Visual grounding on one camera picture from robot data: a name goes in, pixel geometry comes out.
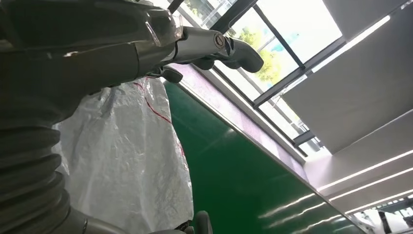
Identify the large grey courier package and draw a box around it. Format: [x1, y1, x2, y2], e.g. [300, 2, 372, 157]
[52, 77, 195, 234]

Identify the green conveyor belt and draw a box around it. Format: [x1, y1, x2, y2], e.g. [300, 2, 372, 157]
[164, 80, 366, 234]

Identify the large window with dark frames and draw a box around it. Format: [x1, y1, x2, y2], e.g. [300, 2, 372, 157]
[151, 0, 343, 159]

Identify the ceiling light strip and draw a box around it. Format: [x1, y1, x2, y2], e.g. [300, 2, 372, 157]
[317, 150, 413, 193]
[328, 167, 413, 203]
[344, 189, 413, 216]
[310, 14, 392, 74]

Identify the silver conveyor side rail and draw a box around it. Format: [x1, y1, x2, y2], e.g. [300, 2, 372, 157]
[178, 81, 368, 234]

